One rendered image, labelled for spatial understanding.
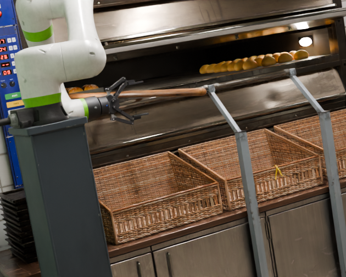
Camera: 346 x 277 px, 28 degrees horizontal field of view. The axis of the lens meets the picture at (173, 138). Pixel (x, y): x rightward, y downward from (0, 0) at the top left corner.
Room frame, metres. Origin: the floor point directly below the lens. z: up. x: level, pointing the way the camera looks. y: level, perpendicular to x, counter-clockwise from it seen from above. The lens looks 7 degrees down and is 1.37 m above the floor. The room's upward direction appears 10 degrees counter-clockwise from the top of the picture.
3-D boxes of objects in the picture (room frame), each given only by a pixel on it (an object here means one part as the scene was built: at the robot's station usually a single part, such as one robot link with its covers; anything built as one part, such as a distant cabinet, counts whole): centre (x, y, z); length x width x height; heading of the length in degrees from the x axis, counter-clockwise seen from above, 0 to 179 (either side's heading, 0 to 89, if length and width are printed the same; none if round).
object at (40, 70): (2.27, 0.39, 1.36); 0.16 x 0.13 x 0.19; 95
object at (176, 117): (3.71, -0.24, 1.02); 1.79 x 0.11 x 0.19; 115
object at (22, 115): (2.24, 0.45, 1.23); 0.26 x 0.15 x 0.06; 119
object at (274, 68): (3.74, -0.23, 1.16); 1.80 x 0.06 x 0.04; 115
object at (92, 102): (2.82, 0.31, 1.19); 0.12 x 0.06 x 0.09; 25
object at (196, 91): (3.36, 0.22, 1.19); 1.71 x 0.03 x 0.03; 25
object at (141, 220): (3.22, 0.18, 0.72); 0.56 x 0.49 x 0.28; 116
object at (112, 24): (3.71, -0.24, 1.54); 1.79 x 0.11 x 0.19; 115
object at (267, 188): (3.48, -0.36, 0.72); 0.56 x 0.49 x 0.28; 114
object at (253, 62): (4.36, -0.58, 1.21); 0.61 x 0.48 x 0.06; 25
